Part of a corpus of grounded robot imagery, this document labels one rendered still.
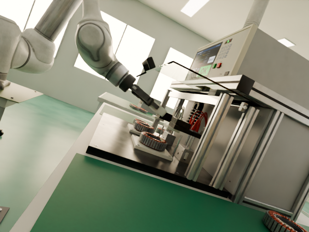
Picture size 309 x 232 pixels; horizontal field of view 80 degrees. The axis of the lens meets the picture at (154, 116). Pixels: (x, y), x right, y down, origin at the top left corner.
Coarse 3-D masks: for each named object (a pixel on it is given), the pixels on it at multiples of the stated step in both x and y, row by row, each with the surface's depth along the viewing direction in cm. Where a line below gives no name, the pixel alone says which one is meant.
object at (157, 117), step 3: (165, 114) 95; (168, 114) 95; (156, 117) 94; (159, 117) 94; (162, 117) 94; (165, 117) 94; (168, 117) 95; (171, 117) 95; (162, 120) 95; (165, 120) 95; (168, 120) 95; (171, 132) 98
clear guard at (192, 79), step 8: (168, 64) 54; (176, 64) 50; (144, 72) 51; (160, 72) 72; (168, 72) 66; (176, 72) 60; (184, 72) 55; (192, 72) 51; (176, 80) 75; (184, 80) 67; (192, 80) 61; (200, 80) 56; (208, 80) 52; (200, 88) 70; (208, 88) 64; (216, 88) 58; (224, 88) 54; (240, 96) 55
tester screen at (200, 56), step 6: (210, 48) 89; (216, 48) 83; (198, 54) 101; (204, 54) 93; (210, 54) 86; (216, 54) 80; (198, 60) 97; (192, 66) 102; (198, 66) 94; (198, 72) 91
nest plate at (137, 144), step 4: (132, 136) 76; (136, 136) 78; (132, 140) 72; (136, 140) 71; (136, 144) 66; (140, 144) 68; (136, 148) 65; (140, 148) 65; (144, 148) 65; (148, 148) 67; (148, 152) 66; (152, 152) 66; (156, 152) 66; (160, 152) 69; (164, 152) 71; (168, 152) 74; (160, 156) 67; (164, 156) 67; (168, 156) 68
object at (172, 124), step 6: (174, 120) 73; (180, 120) 71; (168, 126) 71; (174, 126) 70; (180, 126) 71; (186, 126) 72; (186, 132) 72; (192, 132) 72; (192, 138) 74; (198, 138) 73; (186, 144) 78
